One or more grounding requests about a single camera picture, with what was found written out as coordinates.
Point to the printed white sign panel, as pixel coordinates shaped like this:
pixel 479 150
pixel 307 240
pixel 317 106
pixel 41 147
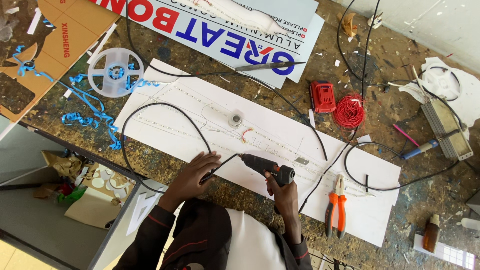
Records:
pixel 225 30

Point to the cluttered lower shelf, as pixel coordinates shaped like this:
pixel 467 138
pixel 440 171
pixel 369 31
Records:
pixel 56 195

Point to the person's left fingers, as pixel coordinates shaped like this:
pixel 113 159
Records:
pixel 210 161

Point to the black hot glue gun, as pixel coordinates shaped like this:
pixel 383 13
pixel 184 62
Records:
pixel 262 165

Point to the person's right hand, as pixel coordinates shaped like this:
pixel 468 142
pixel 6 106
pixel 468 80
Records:
pixel 285 198

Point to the person's torso clothing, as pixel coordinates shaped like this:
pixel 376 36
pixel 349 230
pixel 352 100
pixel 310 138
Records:
pixel 225 240

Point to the white plastic bottle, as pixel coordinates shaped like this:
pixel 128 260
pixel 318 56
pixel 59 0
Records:
pixel 471 224

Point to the brown glass bottle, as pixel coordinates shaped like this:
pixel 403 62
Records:
pixel 431 233

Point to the grey metal file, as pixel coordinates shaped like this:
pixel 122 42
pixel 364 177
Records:
pixel 268 66

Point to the translucent white plastic reel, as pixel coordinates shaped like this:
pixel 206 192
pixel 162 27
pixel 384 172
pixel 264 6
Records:
pixel 115 72

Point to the person's right fingers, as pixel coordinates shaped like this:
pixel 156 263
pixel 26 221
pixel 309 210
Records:
pixel 270 183

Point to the white plug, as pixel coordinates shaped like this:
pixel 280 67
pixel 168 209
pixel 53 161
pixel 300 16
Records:
pixel 375 20

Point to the silver power supply unit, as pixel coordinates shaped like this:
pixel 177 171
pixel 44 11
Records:
pixel 446 129

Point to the white block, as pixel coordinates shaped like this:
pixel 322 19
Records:
pixel 450 254

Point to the pink stick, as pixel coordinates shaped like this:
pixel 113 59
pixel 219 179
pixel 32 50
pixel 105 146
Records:
pixel 405 135

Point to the brown cardboard piece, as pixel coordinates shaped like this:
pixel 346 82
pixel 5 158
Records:
pixel 63 37

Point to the small silver solder spool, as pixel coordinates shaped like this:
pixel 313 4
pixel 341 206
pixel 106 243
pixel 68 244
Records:
pixel 235 119

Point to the crumpled brown paper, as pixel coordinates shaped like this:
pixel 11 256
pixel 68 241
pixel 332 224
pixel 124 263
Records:
pixel 347 23

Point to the large white board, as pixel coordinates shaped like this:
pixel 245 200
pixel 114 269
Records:
pixel 285 135

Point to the person's left hand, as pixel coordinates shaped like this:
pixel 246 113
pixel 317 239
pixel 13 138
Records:
pixel 185 180

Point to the blue ribbon tape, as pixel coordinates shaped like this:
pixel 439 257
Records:
pixel 88 103

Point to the white LED strip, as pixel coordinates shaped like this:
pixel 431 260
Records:
pixel 210 129
pixel 243 17

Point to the small grey metal piece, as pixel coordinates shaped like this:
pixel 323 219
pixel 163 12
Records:
pixel 302 161

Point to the red battery pack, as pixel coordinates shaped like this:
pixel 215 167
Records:
pixel 322 96

